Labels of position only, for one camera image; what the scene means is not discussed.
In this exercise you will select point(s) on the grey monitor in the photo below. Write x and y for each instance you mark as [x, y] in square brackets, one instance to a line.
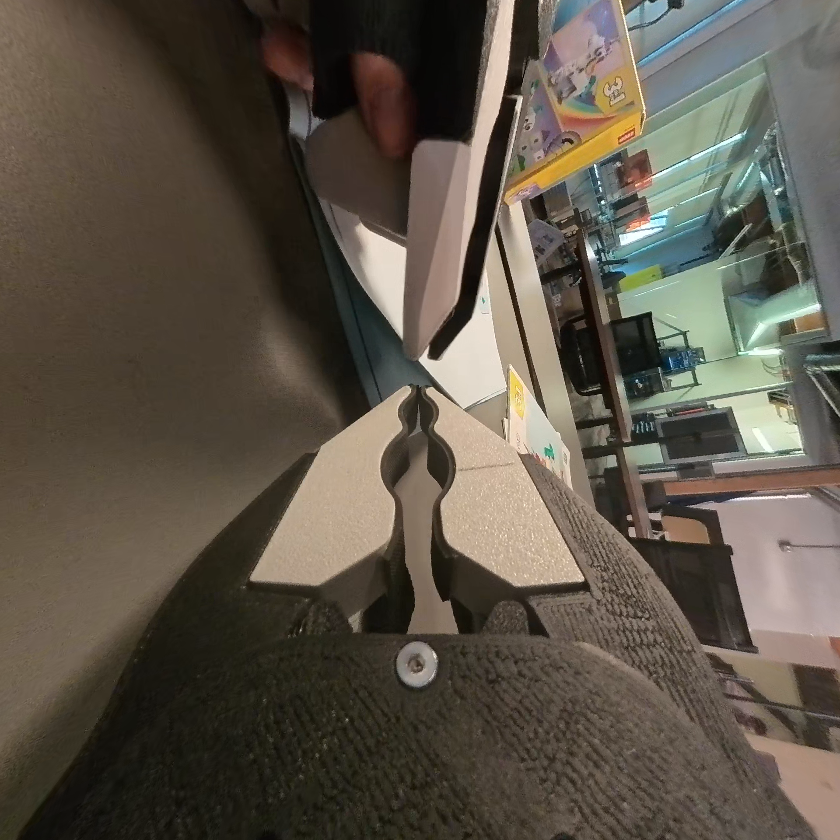
[699, 436]

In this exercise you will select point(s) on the yellow lego set box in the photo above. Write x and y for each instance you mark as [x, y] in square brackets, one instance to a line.
[590, 98]

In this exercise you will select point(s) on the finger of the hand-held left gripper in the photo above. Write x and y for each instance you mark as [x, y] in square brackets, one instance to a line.
[506, 39]
[436, 249]

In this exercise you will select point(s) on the silver ventilation hood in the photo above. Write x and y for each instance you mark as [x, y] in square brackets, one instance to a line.
[774, 321]

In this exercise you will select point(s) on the dark wooden table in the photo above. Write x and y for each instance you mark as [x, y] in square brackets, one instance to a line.
[617, 407]

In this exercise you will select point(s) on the person's left hand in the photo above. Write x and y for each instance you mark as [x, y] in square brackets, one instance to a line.
[384, 105]

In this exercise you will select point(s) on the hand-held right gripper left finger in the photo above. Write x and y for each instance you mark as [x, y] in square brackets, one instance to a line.
[328, 512]

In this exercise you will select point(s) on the instruction booklet with yellow mark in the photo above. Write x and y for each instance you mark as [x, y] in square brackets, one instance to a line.
[531, 433]

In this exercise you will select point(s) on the black crate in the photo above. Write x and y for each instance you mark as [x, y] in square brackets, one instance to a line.
[633, 341]

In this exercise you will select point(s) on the black mesh chair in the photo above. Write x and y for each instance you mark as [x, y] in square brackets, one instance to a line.
[709, 577]

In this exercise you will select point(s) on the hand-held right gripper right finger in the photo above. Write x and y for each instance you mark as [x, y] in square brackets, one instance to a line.
[512, 525]

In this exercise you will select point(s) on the white instruction booklet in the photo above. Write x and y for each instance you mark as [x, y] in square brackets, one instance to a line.
[374, 262]

